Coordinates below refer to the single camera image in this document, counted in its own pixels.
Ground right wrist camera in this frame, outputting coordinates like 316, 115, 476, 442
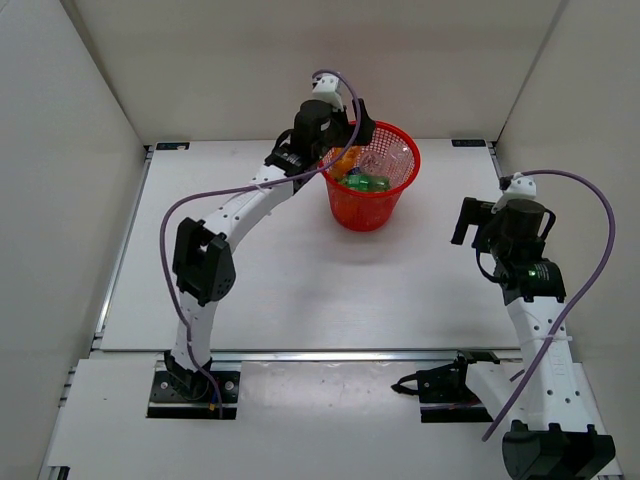
492, 172, 537, 214

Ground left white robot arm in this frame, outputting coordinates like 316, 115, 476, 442
161, 99, 376, 405

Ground red plastic mesh bin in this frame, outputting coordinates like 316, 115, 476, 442
321, 121, 421, 232

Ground left black corner label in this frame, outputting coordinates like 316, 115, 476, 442
155, 142, 190, 151

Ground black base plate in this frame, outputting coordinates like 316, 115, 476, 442
416, 364, 492, 424
146, 367, 241, 420

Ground red label cola bottle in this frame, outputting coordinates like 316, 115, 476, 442
358, 150, 387, 176

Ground black corner label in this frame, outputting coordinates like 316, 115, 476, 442
155, 142, 190, 151
451, 139, 486, 148

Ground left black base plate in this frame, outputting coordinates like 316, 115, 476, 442
146, 367, 241, 420

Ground right black corner label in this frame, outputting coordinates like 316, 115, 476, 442
451, 139, 486, 148

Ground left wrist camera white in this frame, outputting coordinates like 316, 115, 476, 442
312, 73, 344, 112

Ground green soda bottle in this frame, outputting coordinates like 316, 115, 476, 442
340, 173, 391, 193

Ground aluminium table edge rail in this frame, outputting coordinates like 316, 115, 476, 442
154, 348, 524, 363

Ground orange juice bottle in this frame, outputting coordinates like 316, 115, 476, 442
328, 146, 361, 181

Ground clear crushed plastic bottle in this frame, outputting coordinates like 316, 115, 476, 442
383, 142, 413, 176

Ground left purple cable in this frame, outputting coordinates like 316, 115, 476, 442
159, 68, 362, 416

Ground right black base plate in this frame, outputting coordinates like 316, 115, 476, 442
416, 364, 492, 424

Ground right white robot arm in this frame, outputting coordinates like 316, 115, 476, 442
391, 197, 616, 479

